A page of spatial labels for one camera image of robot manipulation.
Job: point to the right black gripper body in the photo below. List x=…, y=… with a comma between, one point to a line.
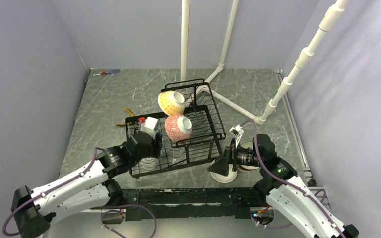
x=242, y=156

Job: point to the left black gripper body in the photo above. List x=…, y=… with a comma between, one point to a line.
x=152, y=150

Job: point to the tan speckled bowl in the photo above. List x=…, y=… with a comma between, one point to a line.
x=224, y=179

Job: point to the pink patterned bowl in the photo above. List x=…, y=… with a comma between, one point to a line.
x=178, y=127

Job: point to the yellow patterned bowl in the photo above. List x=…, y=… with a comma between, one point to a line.
x=171, y=102

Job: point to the blue white patterned bowl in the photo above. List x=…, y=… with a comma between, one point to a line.
x=159, y=138

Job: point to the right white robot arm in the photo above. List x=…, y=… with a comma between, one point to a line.
x=283, y=189

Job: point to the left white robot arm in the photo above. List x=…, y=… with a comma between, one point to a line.
x=33, y=211

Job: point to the striped stacked bowls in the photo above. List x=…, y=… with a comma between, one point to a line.
x=247, y=157

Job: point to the yellow black pliers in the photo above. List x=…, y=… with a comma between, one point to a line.
x=126, y=122

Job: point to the red blue screwdriver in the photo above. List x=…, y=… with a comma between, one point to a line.
x=108, y=72

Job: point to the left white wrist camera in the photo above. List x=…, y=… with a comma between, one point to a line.
x=148, y=125

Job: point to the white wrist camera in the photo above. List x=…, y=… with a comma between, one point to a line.
x=237, y=131
x=148, y=125

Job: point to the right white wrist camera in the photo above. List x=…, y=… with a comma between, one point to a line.
x=237, y=131

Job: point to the black wire dish rack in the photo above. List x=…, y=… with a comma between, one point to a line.
x=204, y=144

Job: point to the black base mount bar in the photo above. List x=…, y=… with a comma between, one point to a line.
x=236, y=202

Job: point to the white pvc pipe frame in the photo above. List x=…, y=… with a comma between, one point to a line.
x=330, y=18

